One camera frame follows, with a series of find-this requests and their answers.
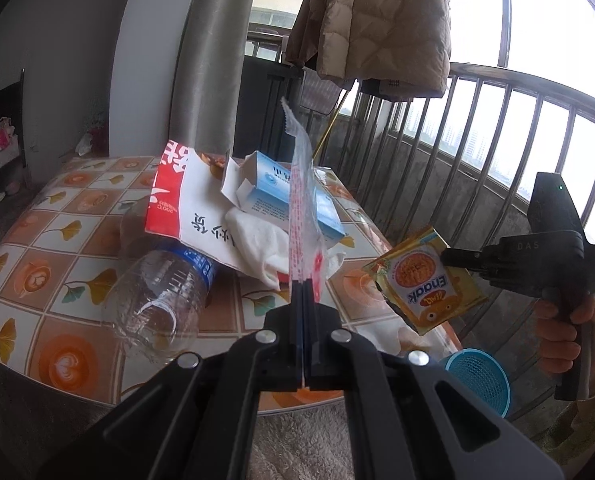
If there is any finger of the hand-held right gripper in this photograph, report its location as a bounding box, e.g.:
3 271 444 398
440 247 493 274

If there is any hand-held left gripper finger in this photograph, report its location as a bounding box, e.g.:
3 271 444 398
37 282 305 480
303 282 566 480

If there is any yellow snack packet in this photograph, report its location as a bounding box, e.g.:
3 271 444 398
361 226 489 336

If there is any blue plastic basket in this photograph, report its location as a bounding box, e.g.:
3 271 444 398
437 347 512 419

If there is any clear plastic wrapper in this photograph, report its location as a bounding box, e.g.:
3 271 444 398
280 96 346 306

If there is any red and white bag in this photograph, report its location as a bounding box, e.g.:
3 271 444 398
144 141 258 272

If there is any person's right hand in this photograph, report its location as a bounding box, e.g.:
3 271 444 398
534 295 595 377

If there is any white cloth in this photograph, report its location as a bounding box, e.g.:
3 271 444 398
224 207 346 291

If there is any metal balcony railing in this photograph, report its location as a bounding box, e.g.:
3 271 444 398
244 30 595 281

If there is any clear plastic bottle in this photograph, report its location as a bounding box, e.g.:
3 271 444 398
102 242 219 364

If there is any blue and white box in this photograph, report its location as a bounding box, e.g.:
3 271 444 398
220 151 346 251

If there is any beige down jacket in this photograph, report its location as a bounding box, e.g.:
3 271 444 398
283 0 452 102

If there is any leaf patterned tablecloth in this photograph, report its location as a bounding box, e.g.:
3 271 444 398
0 155 464 417

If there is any grey fleece blanket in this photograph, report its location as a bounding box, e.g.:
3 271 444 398
0 347 553 480

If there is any grey curtain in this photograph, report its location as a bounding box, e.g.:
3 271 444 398
170 0 324 167

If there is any yellow broom handle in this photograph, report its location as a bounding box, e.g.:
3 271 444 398
312 91 351 159

